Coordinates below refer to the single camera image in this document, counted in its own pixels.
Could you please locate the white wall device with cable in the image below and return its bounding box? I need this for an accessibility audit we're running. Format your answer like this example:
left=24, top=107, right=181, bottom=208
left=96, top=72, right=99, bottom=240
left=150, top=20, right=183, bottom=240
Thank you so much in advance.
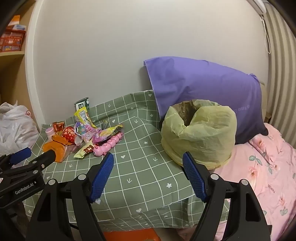
left=251, top=0, right=271, bottom=54

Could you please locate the white pink packet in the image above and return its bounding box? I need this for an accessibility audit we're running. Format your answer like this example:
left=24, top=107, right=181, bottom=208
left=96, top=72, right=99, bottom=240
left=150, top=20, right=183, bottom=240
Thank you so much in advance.
left=76, top=133, right=93, bottom=144

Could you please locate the red plastic basket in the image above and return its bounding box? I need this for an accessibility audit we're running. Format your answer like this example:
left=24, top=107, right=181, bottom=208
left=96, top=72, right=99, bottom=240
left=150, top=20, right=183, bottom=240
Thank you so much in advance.
left=0, top=29, right=25, bottom=52

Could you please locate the yellow gold snack wrapper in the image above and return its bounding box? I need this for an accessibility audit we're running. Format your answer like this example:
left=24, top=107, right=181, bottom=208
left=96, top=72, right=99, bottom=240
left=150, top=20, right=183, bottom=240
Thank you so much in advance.
left=73, top=142, right=96, bottom=158

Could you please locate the purple pillow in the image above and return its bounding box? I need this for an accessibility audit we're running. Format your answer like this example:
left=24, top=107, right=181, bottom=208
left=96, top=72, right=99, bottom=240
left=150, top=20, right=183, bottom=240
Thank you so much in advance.
left=143, top=56, right=269, bottom=144

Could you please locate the orange plastic stool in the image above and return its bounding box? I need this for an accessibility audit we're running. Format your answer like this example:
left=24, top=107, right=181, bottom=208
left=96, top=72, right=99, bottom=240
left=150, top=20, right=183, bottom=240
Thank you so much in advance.
left=103, top=228, right=162, bottom=241

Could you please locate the green checked tablecloth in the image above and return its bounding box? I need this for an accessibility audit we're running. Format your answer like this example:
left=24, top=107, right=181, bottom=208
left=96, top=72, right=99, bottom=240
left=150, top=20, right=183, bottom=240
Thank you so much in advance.
left=23, top=90, right=229, bottom=232

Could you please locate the striped curtain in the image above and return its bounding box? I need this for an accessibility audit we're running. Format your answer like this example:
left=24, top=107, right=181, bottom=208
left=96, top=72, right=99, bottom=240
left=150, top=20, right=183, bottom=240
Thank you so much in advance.
left=261, top=2, right=296, bottom=149

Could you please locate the red paper cup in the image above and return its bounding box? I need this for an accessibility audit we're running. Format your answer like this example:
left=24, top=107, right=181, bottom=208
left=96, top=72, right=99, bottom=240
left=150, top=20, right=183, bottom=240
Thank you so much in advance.
left=62, top=126, right=78, bottom=144

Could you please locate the colourful purple packet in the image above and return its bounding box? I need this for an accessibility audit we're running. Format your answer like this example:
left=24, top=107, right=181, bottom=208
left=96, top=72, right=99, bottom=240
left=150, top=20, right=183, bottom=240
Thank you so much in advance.
left=74, top=122, right=93, bottom=136

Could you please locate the orange wrapper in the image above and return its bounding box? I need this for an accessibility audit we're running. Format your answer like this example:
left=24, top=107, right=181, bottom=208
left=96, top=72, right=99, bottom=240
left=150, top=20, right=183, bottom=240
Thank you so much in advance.
left=42, top=136, right=70, bottom=163

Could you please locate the wooden shelf unit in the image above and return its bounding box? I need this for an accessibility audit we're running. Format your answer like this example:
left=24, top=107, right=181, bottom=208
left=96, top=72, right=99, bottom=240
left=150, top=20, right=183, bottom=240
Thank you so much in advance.
left=0, top=0, right=44, bottom=126

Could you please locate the green drink carton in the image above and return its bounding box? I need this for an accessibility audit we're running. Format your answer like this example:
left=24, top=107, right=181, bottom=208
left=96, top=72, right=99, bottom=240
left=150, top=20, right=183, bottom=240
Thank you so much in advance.
left=74, top=97, right=90, bottom=112

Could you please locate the white plastic bag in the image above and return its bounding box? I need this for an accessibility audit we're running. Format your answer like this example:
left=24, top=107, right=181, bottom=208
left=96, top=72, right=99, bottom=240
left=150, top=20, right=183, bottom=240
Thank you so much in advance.
left=0, top=101, right=40, bottom=168

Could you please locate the pink floral bedsheet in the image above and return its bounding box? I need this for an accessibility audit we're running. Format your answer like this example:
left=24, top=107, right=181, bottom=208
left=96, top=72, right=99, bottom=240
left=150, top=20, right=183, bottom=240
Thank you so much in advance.
left=178, top=123, right=296, bottom=241

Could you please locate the bin with yellow-green bag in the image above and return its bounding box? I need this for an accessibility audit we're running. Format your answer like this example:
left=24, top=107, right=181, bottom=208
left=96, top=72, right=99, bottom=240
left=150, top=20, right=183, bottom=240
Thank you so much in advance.
left=161, top=100, right=237, bottom=169

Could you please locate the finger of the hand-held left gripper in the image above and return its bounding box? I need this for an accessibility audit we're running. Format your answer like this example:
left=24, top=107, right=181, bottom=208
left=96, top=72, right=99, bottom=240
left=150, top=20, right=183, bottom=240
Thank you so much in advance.
left=3, top=150, right=57, bottom=179
left=0, top=147, right=32, bottom=171

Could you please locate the pink caterpillar toy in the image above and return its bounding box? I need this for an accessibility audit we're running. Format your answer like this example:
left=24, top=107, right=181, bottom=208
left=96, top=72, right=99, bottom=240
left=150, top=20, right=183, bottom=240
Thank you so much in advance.
left=93, top=132, right=123, bottom=156

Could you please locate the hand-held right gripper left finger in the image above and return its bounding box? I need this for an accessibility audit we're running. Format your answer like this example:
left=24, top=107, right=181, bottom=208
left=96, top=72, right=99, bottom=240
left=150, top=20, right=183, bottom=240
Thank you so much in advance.
left=27, top=152, right=115, bottom=241

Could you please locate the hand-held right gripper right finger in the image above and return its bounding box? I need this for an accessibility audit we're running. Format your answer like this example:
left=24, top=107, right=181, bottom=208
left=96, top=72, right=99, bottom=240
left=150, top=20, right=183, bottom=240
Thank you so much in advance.
left=182, top=152, right=272, bottom=241

